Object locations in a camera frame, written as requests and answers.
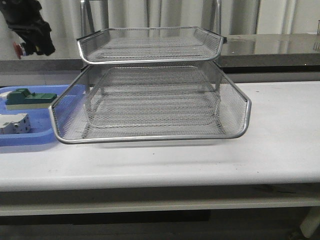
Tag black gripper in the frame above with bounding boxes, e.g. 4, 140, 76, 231
0, 0, 56, 56

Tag red push button switch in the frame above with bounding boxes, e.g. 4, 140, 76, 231
12, 42, 37, 60

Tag green electrical module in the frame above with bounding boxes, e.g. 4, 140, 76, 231
5, 88, 58, 110

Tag white circuit breaker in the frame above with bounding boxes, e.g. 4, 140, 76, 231
0, 113, 32, 135

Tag blue plastic tray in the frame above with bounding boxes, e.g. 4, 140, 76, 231
0, 84, 86, 147

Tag grey stone counter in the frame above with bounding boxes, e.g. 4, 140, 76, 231
0, 33, 320, 74

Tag white table leg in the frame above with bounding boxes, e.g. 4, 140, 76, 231
299, 206, 320, 239

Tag silver metal rack frame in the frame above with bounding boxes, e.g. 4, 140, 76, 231
80, 0, 221, 100

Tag small wire rack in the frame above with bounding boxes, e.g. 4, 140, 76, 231
316, 20, 320, 36

